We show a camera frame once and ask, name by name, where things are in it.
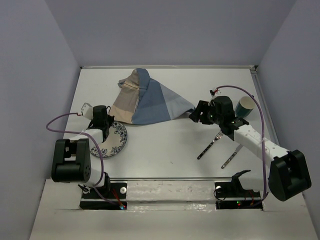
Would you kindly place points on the aluminium table rail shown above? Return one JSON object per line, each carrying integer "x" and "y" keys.
{"x": 266, "y": 113}

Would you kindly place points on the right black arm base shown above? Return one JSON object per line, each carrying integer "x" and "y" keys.
{"x": 230, "y": 195}

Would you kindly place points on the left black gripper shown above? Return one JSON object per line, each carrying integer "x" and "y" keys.
{"x": 110, "y": 119}

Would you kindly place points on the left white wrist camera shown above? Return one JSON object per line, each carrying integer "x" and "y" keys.
{"x": 87, "y": 111}

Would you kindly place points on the silver fork black handle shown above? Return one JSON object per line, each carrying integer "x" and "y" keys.
{"x": 216, "y": 138}

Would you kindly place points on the dark green white mug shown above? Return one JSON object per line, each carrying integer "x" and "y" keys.
{"x": 244, "y": 107}

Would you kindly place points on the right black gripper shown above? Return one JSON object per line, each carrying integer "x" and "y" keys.
{"x": 202, "y": 106}

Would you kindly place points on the silver knife black handle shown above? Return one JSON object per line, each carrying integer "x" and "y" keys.
{"x": 236, "y": 151}

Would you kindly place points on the blue beige checked cloth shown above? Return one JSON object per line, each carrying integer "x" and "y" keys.
{"x": 142, "y": 100}

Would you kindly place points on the blue floral white plate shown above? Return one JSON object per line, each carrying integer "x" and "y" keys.
{"x": 115, "y": 141}

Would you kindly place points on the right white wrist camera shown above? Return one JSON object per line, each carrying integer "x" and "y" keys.
{"x": 214, "y": 94}

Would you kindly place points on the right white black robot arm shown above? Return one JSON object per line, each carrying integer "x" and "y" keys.
{"x": 285, "y": 173}

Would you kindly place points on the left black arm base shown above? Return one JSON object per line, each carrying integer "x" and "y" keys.
{"x": 104, "y": 199}

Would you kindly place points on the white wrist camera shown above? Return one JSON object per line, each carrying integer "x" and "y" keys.
{"x": 214, "y": 94}
{"x": 87, "y": 111}

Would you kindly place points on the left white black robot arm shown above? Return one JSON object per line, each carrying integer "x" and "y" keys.
{"x": 72, "y": 158}

